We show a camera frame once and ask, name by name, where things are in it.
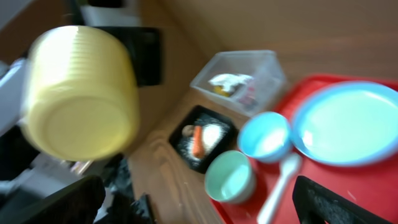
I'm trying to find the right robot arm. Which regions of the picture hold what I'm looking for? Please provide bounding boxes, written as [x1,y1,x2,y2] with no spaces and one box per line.
[1,111,397,223]

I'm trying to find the clear plastic waste bin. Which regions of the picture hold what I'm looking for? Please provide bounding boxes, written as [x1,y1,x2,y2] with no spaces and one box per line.
[190,50,286,116]

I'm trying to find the yellow plastic cup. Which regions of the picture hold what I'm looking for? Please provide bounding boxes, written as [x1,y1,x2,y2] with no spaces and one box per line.
[21,26,140,161]

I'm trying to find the light blue bowl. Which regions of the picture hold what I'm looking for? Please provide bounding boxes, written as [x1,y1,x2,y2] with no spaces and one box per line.
[238,111,292,164]

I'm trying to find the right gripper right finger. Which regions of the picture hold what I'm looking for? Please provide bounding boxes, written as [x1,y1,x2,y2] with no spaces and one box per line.
[292,175,391,224]

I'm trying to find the white tissue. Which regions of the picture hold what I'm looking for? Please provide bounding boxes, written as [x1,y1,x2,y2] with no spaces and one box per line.
[208,73,252,93]

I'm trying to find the red serving tray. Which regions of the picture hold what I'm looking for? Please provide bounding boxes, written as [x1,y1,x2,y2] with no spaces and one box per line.
[211,73,397,224]

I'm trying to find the white plastic spoon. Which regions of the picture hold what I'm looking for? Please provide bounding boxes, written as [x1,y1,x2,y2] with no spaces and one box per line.
[256,153,302,224]

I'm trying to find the mint green bowl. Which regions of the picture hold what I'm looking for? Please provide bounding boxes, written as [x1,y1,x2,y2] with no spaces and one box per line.
[205,151,256,204]

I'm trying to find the black food waste tray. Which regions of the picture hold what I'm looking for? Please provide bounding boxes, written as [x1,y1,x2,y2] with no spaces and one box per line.
[169,105,238,174]

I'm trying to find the light blue plate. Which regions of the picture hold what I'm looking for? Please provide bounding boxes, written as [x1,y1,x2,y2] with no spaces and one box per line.
[292,82,397,167]

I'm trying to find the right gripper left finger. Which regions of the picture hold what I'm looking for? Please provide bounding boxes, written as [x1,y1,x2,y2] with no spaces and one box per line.
[1,175,106,224]

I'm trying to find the brown food ball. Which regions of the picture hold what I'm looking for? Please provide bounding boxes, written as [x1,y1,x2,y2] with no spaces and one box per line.
[182,125,195,137]

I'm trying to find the white rice pile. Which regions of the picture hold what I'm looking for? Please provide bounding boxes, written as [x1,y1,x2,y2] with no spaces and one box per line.
[178,115,227,163]

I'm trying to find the orange carrot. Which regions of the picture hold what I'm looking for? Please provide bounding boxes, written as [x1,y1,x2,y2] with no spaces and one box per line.
[192,126,205,159]

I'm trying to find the snack wrapper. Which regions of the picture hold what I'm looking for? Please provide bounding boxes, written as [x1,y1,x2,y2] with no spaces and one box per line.
[239,82,257,110]

